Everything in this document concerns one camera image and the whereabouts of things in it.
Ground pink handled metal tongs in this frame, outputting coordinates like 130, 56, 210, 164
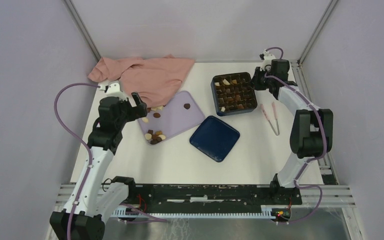
260, 101, 281, 137

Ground lilac plastic tray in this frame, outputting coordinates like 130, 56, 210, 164
138, 90, 206, 145

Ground dark blue chocolate box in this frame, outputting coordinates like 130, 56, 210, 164
210, 72, 258, 117

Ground dark blue box lid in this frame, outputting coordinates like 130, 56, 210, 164
189, 115, 240, 163

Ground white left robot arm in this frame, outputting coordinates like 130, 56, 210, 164
49, 92, 148, 240

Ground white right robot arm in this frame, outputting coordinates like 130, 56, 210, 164
251, 59, 334, 204

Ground white heart chocolate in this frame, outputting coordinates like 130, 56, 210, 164
144, 133, 153, 141

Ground dark heart chocolate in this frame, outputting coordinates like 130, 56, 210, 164
183, 103, 191, 110

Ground pink cloth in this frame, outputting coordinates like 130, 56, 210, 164
87, 54, 195, 108

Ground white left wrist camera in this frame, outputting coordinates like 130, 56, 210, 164
98, 80, 129, 101

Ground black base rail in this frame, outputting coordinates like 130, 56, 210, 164
124, 184, 303, 214

